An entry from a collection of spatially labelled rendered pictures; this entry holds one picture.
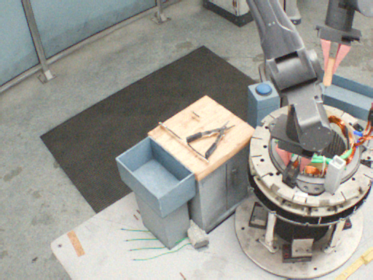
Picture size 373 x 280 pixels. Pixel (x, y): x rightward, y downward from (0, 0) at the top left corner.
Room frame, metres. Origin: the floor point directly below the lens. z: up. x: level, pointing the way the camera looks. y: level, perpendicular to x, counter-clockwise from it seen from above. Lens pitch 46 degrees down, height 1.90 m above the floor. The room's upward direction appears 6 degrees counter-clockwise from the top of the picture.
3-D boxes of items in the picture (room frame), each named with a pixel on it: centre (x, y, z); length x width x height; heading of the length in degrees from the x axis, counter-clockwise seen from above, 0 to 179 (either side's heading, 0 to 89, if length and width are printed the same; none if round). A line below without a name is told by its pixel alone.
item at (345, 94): (0.93, -0.46, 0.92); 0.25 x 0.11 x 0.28; 55
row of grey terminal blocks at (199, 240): (0.69, 0.00, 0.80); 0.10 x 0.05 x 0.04; 17
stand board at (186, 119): (0.82, -0.04, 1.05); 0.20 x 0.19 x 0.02; 126
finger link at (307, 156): (0.57, -0.21, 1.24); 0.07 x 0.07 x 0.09; 57
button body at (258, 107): (0.99, -0.23, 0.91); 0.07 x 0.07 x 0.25; 13
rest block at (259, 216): (0.71, -0.18, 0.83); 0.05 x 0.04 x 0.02; 158
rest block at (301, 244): (0.58, -0.27, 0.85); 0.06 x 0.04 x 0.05; 82
